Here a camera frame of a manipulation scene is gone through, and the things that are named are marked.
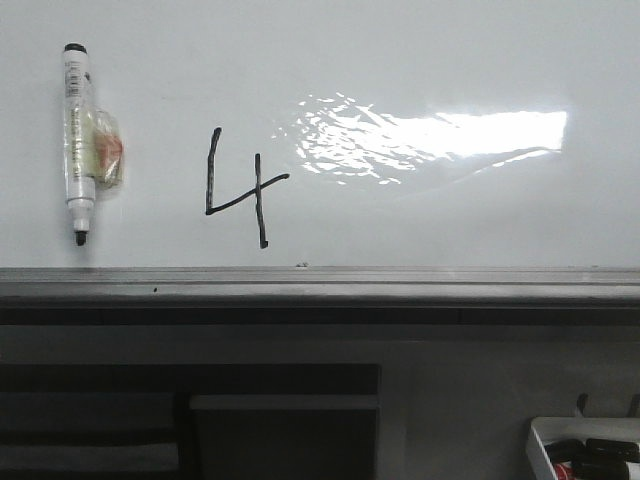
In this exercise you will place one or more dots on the metal wall hook left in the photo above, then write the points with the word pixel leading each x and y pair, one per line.
pixel 580 405

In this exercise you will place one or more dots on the metal wall hook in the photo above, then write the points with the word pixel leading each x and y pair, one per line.
pixel 634 406
pixel 580 405

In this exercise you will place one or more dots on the metal wall hook right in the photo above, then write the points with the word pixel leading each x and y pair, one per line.
pixel 634 406

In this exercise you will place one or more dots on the white marker tray box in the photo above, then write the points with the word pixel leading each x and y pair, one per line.
pixel 547 430

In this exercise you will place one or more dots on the red marker in tray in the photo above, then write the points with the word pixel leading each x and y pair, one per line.
pixel 561 454

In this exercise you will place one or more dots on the dark cabinet below board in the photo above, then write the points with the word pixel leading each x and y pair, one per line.
pixel 264 421

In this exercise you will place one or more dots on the white whiteboard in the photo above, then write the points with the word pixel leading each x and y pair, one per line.
pixel 331 133

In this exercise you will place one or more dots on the white marker with taped magnet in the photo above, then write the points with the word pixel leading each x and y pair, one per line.
pixel 93 148

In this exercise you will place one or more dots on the black marker in tray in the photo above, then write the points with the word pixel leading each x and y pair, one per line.
pixel 607 460

